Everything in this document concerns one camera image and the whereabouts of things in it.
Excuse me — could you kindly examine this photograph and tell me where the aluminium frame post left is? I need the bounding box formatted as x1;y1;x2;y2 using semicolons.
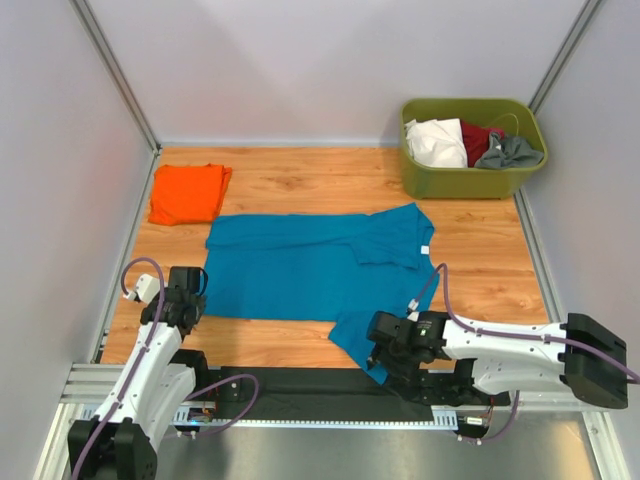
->
69;0;161;154

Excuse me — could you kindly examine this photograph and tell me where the aluminium frame post right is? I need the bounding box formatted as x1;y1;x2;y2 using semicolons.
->
529;0;605;114

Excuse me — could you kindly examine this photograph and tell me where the dark red t-shirt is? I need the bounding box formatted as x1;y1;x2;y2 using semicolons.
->
460;120;505;168

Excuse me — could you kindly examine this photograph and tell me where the folded orange t-shirt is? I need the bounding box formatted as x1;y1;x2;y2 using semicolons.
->
148;164;232;226

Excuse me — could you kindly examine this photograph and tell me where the white t-shirt with green stripe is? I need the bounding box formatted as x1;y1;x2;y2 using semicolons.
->
405;118;468;169

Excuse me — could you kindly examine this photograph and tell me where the green plastic laundry basket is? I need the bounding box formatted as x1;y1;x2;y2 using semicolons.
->
398;97;548;200

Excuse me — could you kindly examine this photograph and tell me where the aluminium frame post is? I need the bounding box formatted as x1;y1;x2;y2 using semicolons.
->
69;0;161;154
529;0;605;114

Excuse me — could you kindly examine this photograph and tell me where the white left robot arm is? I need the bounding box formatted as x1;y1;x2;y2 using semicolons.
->
67;266;211;479

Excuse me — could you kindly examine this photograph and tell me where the grey t-shirt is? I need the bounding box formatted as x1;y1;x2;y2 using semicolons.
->
474;132;544;170

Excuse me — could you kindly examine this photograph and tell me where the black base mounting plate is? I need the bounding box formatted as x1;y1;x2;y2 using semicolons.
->
197;367;511;422

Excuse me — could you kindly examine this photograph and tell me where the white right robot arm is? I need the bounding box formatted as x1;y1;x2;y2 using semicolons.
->
366;311;631;410

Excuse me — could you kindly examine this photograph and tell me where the blue t-shirt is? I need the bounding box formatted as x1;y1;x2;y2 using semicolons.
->
204;203;438;367

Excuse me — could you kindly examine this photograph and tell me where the aluminium front rail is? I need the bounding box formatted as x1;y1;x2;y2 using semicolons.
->
59;363;609;429

